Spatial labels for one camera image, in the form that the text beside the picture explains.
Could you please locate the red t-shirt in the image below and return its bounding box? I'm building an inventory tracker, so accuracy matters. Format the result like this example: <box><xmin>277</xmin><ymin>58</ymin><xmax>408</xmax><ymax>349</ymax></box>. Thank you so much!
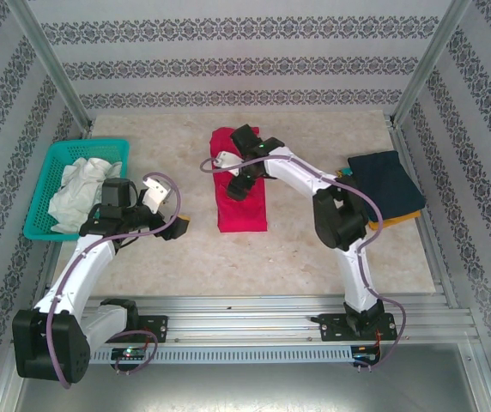
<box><xmin>209</xmin><ymin>125</ymin><xmax>269</xmax><ymax>233</ymax></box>

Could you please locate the white crumpled t-shirt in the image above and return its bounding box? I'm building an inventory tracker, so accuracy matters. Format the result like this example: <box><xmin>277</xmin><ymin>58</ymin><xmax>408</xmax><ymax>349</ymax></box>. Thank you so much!
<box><xmin>47</xmin><ymin>156</ymin><xmax>124</xmax><ymax>235</ymax></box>

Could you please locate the teal plastic basket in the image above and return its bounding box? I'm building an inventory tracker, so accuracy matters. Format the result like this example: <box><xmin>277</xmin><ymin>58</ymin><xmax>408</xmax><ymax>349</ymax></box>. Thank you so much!
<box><xmin>22</xmin><ymin>137</ymin><xmax>130</xmax><ymax>242</ymax></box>

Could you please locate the left controller board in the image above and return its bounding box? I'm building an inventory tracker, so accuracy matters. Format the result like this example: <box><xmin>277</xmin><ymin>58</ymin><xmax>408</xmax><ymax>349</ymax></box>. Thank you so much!
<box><xmin>111</xmin><ymin>347</ymin><xmax>148</xmax><ymax>361</ymax></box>

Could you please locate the controller board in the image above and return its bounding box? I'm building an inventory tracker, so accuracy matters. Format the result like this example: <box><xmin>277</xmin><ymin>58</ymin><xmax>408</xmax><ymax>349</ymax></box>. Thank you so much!
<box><xmin>111</xmin><ymin>347</ymin><xmax>148</xmax><ymax>361</ymax></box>
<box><xmin>352</xmin><ymin>345</ymin><xmax>382</xmax><ymax>360</ymax></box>

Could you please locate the yellow folded t-shirt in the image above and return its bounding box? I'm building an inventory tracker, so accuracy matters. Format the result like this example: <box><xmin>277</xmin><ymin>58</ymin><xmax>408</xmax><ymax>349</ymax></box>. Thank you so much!
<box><xmin>367</xmin><ymin>209</ymin><xmax>422</xmax><ymax>231</ymax></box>

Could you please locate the right controller board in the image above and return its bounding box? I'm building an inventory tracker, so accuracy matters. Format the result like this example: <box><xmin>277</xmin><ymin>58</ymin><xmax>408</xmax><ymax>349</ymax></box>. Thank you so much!
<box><xmin>352</xmin><ymin>345</ymin><xmax>382</xmax><ymax>360</ymax></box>

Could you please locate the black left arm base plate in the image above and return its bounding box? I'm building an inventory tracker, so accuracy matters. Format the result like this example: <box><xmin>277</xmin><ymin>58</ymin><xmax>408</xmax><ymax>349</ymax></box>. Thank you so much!
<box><xmin>90</xmin><ymin>315</ymin><xmax>169</xmax><ymax>343</ymax></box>

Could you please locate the aluminium frame rail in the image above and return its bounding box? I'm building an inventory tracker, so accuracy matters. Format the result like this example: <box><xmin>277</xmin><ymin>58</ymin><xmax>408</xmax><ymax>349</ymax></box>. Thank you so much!
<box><xmin>11</xmin><ymin>294</ymin><xmax>474</xmax><ymax>345</ymax></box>

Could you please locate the grey slotted cable duct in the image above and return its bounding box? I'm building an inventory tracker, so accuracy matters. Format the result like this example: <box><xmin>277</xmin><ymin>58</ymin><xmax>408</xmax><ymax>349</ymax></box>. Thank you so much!
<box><xmin>86</xmin><ymin>346</ymin><xmax>354</xmax><ymax>364</ymax></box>

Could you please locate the aluminium frame post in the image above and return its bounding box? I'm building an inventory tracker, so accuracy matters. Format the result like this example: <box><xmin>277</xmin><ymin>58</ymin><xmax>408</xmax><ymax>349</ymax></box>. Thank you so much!
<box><xmin>389</xmin><ymin>0</ymin><xmax>472</xmax><ymax>128</ymax></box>
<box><xmin>7</xmin><ymin>0</ymin><xmax>94</xmax><ymax>130</ymax></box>

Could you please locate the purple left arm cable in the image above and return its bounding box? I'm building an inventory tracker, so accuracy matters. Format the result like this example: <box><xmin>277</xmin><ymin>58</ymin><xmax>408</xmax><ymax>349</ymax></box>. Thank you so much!
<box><xmin>45</xmin><ymin>171</ymin><xmax>185</xmax><ymax>390</ymax></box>

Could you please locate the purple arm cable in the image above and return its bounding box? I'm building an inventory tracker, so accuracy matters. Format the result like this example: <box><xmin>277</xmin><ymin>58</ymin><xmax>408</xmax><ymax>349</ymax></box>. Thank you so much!
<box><xmin>45</xmin><ymin>171</ymin><xmax>185</xmax><ymax>390</ymax></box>
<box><xmin>200</xmin><ymin>156</ymin><xmax>408</xmax><ymax>373</ymax></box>

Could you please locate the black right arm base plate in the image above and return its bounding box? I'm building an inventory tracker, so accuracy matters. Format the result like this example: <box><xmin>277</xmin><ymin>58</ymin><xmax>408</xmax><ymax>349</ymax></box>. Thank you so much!
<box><xmin>318</xmin><ymin>312</ymin><xmax>397</xmax><ymax>342</ymax></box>

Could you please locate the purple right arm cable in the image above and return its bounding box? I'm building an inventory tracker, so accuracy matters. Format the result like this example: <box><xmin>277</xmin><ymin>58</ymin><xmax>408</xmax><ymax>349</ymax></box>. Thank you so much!
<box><xmin>200</xmin><ymin>156</ymin><xmax>408</xmax><ymax>373</ymax></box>

